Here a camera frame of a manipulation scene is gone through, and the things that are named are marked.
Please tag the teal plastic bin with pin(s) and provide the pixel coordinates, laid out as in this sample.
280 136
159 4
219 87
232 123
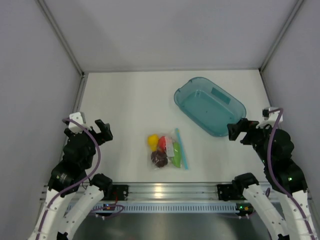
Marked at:
209 106

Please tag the white slotted cable duct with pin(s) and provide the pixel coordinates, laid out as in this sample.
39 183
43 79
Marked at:
175 207

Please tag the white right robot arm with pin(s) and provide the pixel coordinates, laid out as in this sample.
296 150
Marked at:
274 147

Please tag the right aluminium corner post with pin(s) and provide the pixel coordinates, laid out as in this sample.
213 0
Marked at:
281 34

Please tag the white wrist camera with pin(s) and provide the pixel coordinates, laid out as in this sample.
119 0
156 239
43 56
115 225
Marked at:
78 122
270 115

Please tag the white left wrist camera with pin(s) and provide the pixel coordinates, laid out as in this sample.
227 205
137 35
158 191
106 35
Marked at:
78 122

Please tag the red fake apple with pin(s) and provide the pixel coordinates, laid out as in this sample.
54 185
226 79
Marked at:
162 143

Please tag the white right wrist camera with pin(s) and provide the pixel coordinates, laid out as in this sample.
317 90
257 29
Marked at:
270 115

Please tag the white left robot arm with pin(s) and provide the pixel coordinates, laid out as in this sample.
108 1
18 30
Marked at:
71 192

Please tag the yellow fake pear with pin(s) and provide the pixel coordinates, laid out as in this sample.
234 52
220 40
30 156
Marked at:
152 142

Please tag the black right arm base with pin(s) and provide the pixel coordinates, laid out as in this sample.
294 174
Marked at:
226 192

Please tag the green fake cucumber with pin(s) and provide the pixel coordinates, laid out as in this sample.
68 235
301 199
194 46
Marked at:
176 159

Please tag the clear zip top bag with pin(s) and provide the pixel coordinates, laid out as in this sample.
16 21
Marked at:
173 136

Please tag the aluminium rail front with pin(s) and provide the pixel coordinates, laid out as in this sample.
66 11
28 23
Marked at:
179 191

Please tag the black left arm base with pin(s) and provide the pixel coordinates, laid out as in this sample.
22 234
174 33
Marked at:
119 192

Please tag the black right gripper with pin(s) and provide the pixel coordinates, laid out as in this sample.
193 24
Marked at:
243 125

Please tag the brown fake chocolate food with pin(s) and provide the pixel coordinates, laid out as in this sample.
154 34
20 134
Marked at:
159 158

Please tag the aluminium corner post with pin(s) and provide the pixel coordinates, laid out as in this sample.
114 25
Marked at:
281 34
59 34

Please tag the left aluminium corner post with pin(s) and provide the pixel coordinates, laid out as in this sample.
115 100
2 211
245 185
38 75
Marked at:
59 34

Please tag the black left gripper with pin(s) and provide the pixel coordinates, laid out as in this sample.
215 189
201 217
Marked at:
106 135

